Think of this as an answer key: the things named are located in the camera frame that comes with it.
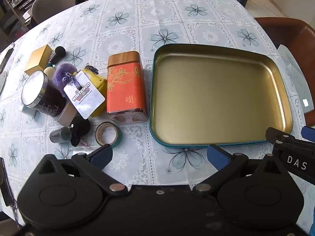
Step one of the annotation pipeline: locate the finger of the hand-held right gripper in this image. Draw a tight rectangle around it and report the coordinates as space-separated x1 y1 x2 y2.
265 127 296 151
301 126 315 143

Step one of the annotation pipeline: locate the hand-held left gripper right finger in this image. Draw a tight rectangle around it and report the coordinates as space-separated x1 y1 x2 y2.
193 144 292 196

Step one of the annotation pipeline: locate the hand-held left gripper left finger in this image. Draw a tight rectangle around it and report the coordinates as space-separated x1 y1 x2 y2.
31 144 128 196

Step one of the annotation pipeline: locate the tape roll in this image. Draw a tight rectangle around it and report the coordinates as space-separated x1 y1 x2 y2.
95 122 122 148

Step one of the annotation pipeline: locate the black plush ball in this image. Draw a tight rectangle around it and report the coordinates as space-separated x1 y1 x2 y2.
68 115 91 147

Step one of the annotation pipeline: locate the small dark grey bottle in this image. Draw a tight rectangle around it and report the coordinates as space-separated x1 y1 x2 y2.
49 126 72 143

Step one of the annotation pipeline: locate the white and blue tissue pack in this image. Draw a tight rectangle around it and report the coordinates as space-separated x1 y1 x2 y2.
58 100 80 126

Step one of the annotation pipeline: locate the yellow question-block pouch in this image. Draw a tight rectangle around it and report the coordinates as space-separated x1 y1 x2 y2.
63 71 106 120

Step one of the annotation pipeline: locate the gold and teal tin tray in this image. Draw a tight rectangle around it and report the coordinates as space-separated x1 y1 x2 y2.
150 44 294 148

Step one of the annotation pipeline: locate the purple plush toy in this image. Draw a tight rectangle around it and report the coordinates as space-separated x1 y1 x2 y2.
52 63 79 91

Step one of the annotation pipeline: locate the cream makeup sponge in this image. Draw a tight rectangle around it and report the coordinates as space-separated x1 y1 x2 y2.
43 63 55 79

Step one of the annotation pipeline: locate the black round-head brush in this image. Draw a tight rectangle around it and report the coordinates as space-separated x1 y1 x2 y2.
48 46 66 64

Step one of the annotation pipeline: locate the orange tea tin wooden lid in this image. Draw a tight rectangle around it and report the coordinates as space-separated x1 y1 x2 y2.
106 50 148 124

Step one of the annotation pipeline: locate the brown leather chair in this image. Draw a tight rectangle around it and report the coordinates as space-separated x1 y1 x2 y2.
253 17 315 126

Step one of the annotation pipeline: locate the gold box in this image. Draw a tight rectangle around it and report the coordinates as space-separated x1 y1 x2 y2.
24 45 53 77

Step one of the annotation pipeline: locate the black phone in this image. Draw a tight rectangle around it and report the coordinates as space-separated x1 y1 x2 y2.
0 47 15 70

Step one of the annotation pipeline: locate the grey upholstered chair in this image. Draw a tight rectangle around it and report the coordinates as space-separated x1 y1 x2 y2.
31 0 77 25

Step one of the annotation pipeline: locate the bookshelf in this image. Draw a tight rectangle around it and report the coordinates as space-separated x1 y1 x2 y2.
0 0 41 42

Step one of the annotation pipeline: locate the black lanyard strap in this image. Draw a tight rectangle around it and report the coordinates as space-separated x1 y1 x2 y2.
0 157 18 209

